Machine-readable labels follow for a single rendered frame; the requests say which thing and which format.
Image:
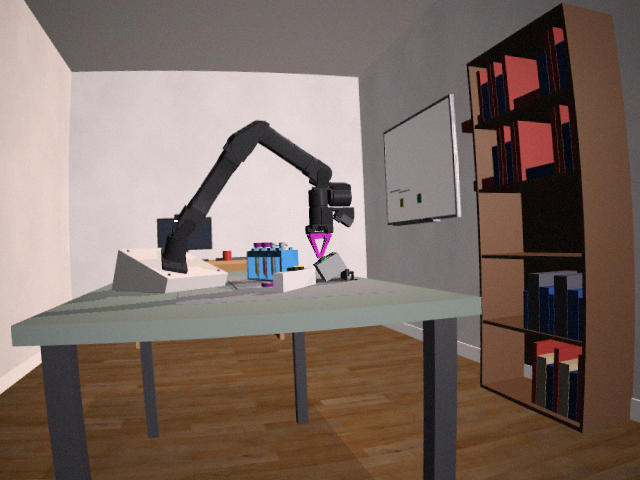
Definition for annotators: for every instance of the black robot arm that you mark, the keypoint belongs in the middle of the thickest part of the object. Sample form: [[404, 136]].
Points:
[[237, 148]]

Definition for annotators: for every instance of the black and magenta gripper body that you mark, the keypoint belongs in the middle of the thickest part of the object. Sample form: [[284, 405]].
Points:
[[315, 222]]

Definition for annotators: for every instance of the blue tube rack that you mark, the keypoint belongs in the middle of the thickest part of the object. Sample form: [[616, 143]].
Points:
[[288, 258]]

